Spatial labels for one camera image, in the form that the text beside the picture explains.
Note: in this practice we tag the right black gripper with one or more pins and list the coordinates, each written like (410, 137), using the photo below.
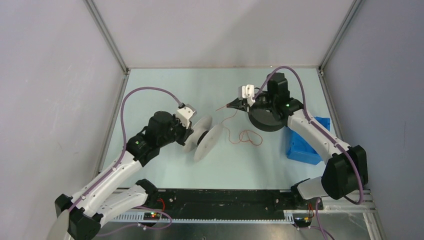
(239, 104)

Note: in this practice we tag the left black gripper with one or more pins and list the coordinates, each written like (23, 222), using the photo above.
(186, 133)

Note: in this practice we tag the white cable spool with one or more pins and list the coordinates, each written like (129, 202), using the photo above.
(204, 137)

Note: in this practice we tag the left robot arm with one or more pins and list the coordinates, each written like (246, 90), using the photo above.
(82, 215)

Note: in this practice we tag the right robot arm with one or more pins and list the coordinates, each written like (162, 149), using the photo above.
(345, 165)

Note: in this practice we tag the blue plastic bin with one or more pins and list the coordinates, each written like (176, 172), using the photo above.
(308, 149)

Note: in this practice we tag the left controller board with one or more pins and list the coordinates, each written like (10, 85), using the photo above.
(151, 216)

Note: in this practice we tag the controller board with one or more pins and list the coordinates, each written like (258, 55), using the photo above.
(151, 216)
(302, 222)

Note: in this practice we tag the right controller board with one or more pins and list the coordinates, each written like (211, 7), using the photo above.
(302, 222)

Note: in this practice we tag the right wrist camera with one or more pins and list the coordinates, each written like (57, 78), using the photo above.
(246, 94)

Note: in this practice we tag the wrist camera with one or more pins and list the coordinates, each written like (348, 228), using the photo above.
(246, 94)
(184, 114)

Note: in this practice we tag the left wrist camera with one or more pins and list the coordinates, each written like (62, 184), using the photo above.
(184, 114)

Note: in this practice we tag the black cable spool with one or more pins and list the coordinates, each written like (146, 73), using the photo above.
(269, 119)

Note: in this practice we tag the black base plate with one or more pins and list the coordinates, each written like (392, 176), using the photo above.
(228, 205)

